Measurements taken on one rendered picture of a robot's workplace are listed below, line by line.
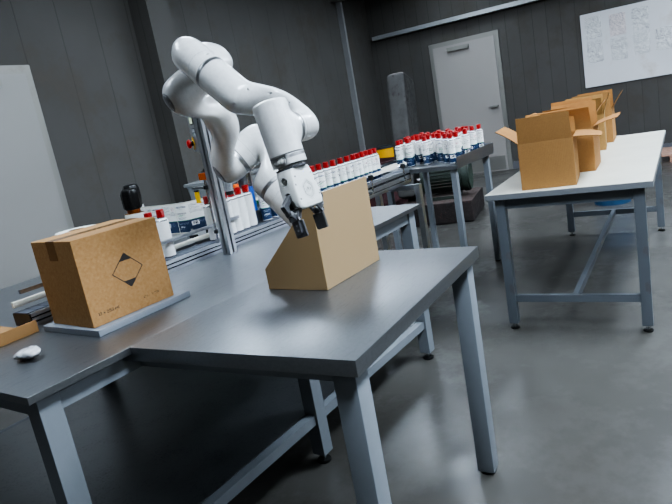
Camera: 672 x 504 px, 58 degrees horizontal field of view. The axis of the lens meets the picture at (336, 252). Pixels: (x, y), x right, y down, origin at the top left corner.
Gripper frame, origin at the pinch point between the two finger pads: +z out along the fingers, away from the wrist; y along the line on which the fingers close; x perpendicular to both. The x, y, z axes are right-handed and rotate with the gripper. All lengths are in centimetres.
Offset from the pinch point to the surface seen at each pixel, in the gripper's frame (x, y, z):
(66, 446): 65, -39, 32
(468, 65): 204, 862, -122
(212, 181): 93, 76, -27
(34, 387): 63, -42, 14
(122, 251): 73, 4, -10
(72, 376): 58, -35, 15
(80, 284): 77, -11, -5
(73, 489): 67, -41, 43
